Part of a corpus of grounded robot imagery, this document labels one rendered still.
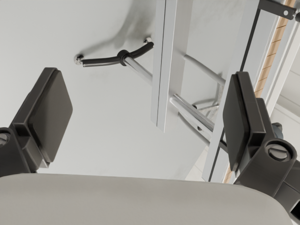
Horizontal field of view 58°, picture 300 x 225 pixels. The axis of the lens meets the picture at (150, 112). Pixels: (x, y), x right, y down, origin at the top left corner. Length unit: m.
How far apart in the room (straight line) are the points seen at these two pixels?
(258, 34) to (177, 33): 0.38
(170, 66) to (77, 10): 0.58
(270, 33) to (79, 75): 1.10
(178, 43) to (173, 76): 0.15
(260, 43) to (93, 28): 0.96
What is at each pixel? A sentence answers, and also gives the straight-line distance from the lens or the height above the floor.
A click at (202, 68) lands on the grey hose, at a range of 1.06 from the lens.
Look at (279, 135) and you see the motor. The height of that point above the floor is 0.91.
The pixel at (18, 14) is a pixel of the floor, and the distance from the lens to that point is 1.37.
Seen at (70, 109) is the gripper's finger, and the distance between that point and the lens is 0.16.
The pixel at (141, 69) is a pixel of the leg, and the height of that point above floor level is 0.30.
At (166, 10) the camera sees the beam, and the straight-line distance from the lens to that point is 1.06.
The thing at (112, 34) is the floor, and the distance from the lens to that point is 1.57.
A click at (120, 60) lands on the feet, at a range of 1.49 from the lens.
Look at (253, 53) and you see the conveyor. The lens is 0.78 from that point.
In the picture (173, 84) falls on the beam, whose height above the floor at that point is 0.55.
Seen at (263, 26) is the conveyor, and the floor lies 0.91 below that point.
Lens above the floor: 1.28
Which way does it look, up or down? 39 degrees down
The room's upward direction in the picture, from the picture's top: 134 degrees clockwise
